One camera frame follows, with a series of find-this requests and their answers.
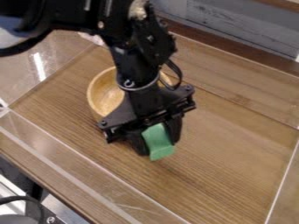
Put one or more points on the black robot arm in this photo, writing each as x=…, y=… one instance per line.
x=122, y=22

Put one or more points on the black metal table bracket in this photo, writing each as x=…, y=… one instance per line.
x=40, y=213

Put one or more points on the clear acrylic tray wall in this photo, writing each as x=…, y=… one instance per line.
x=221, y=177

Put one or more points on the brown wooden bowl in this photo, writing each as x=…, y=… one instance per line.
x=104, y=95

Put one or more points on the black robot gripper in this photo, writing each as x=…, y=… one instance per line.
x=152, y=100

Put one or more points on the green rectangular block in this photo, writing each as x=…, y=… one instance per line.
x=157, y=142

